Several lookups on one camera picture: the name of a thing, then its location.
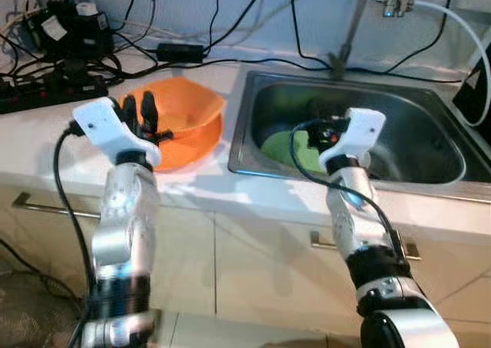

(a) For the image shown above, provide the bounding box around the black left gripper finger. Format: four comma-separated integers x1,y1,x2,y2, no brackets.
121,94,140,134
140,90,160,134

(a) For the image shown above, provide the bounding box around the orange plastic bowl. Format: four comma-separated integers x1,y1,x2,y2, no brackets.
117,76,228,172

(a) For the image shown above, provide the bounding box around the green plate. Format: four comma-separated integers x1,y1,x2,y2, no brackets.
261,128,331,172

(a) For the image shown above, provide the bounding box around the clear cup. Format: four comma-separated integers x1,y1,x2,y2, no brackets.
357,150,381,172

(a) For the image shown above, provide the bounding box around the black power adapter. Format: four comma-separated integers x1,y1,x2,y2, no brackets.
156,43,206,64

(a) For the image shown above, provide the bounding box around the black power strip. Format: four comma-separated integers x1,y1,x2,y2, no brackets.
0,72,108,115

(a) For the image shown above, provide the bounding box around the stainless steel sink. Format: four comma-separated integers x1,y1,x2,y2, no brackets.
228,71,491,186

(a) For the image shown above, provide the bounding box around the black charger device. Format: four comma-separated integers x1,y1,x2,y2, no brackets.
27,2,116,61

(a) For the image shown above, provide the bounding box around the black appliance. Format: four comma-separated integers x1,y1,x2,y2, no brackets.
453,49,491,126

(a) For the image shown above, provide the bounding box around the grey mesh fan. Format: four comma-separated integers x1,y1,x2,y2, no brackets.
0,268,85,348

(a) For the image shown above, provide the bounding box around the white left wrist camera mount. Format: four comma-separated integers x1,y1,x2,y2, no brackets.
71,97,163,169

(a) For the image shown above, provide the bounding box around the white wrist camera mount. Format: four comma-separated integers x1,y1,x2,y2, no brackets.
318,108,387,172
71,97,163,169

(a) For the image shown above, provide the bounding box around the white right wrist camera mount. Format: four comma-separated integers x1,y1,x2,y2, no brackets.
318,108,387,172

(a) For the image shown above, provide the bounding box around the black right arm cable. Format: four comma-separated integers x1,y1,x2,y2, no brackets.
288,118,407,264

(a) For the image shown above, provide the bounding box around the black power cable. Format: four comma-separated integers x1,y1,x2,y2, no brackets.
380,0,453,74
107,53,461,84
290,0,338,71

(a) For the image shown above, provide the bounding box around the silver drawer handle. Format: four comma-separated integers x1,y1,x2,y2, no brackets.
12,192,101,220
311,231,421,261

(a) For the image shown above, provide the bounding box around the white hose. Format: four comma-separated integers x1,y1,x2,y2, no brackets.
407,0,491,126

